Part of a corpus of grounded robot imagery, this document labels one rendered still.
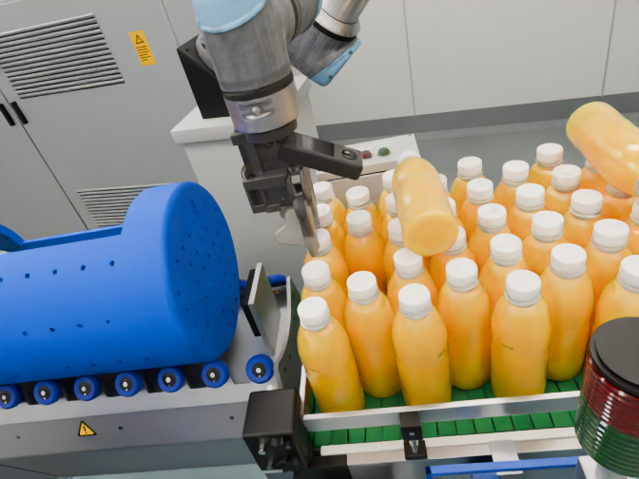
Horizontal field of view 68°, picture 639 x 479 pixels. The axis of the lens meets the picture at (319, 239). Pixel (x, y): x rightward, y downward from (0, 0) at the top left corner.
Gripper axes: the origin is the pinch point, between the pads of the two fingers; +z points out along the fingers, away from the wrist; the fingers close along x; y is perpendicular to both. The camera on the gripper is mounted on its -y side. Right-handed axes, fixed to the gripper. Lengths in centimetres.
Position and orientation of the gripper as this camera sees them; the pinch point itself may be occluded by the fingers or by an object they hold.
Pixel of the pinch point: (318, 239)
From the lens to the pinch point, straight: 72.3
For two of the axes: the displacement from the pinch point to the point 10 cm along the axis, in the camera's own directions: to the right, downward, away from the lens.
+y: -9.8, 1.4, 1.6
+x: -0.4, 6.1, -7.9
